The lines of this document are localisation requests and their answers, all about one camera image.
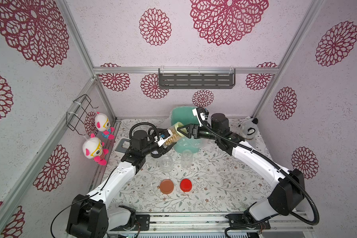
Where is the green trash bin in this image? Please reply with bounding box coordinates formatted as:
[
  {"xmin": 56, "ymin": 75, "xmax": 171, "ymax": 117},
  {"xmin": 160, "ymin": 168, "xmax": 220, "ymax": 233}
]
[{"xmin": 171, "ymin": 106, "xmax": 205, "ymax": 153}]

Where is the brown jar lid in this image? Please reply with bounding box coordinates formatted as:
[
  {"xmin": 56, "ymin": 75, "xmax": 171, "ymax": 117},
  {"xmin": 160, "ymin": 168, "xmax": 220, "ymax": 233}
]
[{"xmin": 159, "ymin": 179, "xmax": 175, "ymax": 194}]

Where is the green lid peanut jar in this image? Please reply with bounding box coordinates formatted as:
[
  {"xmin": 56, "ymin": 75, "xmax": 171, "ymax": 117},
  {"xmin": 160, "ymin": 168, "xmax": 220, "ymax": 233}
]
[{"xmin": 164, "ymin": 122, "xmax": 185, "ymax": 147}]

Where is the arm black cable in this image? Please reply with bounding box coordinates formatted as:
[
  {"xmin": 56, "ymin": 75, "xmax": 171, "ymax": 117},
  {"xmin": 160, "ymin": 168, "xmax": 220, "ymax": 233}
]
[
  {"xmin": 128, "ymin": 121, "xmax": 161, "ymax": 143},
  {"xmin": 196, "ymin": 107, "xmax": 320, "ymax": 238}
]

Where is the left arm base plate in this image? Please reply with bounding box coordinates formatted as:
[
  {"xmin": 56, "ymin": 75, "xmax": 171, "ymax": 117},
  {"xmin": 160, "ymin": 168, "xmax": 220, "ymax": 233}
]
[{"xmin": 108, "ymin": 214, "xmax": 150, "ymax": 232}]

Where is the plush toy blue dotted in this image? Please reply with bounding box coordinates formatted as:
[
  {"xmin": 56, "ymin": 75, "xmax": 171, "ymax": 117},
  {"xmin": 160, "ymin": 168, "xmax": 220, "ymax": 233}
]
[{"xmin": 94, "ymin": 112, "xmax": 115, "ymax": 140}]

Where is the glass peanut jar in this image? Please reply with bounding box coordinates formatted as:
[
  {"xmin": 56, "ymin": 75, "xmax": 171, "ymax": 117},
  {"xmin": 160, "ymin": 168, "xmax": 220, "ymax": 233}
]
[{"xmin": 159, "ymin": 155, "xmax": 174, "ymax": 173}]

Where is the black wire wall rack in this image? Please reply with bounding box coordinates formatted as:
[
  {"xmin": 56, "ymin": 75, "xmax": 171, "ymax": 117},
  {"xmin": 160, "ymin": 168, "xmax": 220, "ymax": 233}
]
[{"xmin": 65, "ymin": 94, "xmax": 98, "ymax": 137}]

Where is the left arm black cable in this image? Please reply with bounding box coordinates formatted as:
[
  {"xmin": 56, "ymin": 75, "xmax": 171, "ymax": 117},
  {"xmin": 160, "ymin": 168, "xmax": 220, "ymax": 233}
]
[{"xmin": 128, "ymin": 121, "xmax": 161, "ymax": 143}]

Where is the grey husky plush toy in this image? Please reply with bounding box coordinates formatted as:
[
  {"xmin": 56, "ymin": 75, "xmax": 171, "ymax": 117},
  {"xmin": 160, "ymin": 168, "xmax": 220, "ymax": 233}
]
[{"xmin": 239, "ymin": 117, "xmax": 258, "ymax": 140}]

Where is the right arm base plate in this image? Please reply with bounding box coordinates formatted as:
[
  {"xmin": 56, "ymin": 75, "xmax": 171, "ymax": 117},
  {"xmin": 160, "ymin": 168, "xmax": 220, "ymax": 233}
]
[{"xmin": 225, "ymin": 213, "xmax": 271, "ymax": 230}]

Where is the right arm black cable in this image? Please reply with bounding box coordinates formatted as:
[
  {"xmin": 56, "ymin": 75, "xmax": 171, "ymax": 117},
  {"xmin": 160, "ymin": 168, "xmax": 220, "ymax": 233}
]
[{"xmin": 196, "ymin": 107, "xmax": 320, "ymax": 238}]

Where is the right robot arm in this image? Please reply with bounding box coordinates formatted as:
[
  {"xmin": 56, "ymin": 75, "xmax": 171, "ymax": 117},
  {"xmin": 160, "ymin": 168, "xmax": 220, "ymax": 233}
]
[{"xmin": 177, "ymin": 113, "xmax": 304, "ymax": 222}]

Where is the dark grey wall shelf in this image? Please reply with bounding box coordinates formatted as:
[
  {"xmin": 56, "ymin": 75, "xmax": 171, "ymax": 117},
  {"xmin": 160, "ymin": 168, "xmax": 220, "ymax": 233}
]
[{"xmin": 158, "ymin": 68, "xmax": 236, "ymax": 89}]

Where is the red jar lid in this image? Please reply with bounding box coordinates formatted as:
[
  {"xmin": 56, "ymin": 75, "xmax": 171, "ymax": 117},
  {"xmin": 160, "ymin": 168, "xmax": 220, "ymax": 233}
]
[{"xmin": 180, "ymin": 178, "xmax": 192, "ymax": 192}]

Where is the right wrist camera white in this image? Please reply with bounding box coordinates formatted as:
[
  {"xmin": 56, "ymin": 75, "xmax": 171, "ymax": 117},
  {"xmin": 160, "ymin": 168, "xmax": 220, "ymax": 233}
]
[{"xmin": 192, "ymin": 107, "xmax": 209, "ymax": 127}]

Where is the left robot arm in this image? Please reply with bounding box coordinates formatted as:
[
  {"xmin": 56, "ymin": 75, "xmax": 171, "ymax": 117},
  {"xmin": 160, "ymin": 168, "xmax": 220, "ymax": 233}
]
[{"xmin": 66, "ymin": 129, "xmax": 175, "ymax": 238}]

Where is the red lid peanut jar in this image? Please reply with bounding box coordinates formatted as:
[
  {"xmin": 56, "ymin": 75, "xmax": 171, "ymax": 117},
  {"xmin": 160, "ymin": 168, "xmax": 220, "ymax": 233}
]
[{"xmin": 181, "ymin": 149, "xmax": 193, "ymax": 169}]

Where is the plush toy red striped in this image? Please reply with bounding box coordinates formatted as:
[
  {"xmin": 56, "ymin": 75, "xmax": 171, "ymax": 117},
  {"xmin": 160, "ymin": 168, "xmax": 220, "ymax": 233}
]
[{"xmin": 82, "ymin": 133, "xmax": 109, "ymax": 166}]

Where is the green jar lid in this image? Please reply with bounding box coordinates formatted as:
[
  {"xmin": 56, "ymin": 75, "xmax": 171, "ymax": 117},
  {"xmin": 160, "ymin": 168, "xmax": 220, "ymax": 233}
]
[{"xmin": 175, "ymin": 122, "xmax": 187, "ymax": 137}]

